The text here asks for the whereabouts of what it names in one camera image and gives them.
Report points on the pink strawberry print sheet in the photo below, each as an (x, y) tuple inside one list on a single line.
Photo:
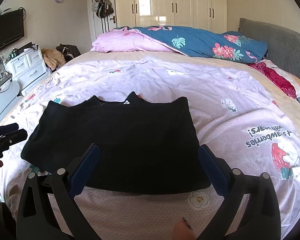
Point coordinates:
[(233, 114)]

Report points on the black bag on floor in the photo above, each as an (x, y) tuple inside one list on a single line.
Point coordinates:
[(69, 51)]

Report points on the cream wardrobe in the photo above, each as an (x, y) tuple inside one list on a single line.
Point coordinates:
[(203, 14)]

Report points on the black sweater orange patches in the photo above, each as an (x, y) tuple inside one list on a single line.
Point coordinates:
[(145, 148)]

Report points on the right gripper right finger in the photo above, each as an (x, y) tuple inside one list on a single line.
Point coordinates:
[(250, 208)]

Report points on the grey round side table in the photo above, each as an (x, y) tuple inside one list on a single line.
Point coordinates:
[(9, 97)]

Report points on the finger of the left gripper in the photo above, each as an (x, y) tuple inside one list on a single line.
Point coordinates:
[(13, 137), (8, 128)]

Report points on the white bedroom door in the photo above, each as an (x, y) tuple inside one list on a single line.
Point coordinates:
[(95, 23)]

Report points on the right hand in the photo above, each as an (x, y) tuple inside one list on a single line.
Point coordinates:
[(183, 231)]

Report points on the beige bed blanket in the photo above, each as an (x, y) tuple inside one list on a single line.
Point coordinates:
[(239, 67)]

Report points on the black wall television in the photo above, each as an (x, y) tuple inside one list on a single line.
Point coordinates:
[(11, 27)]

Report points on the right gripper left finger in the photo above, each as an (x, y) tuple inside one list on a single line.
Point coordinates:
[(47, 208)]

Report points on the hanging bags on door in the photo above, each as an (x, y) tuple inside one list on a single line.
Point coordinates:
[(104, 10)]

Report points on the grey padded headboard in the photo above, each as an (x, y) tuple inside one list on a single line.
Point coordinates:
[(283, 43)]

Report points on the white drawer cabinet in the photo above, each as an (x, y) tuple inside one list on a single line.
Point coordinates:
[(28, 69)]

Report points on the tan clothes pile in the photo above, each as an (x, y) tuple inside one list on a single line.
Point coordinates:
[(53, 58)]

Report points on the red beige pillow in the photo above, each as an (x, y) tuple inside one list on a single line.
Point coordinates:
[(287, 82)]

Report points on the blue floral pink duvet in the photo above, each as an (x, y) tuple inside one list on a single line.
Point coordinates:
[(231, 46)]

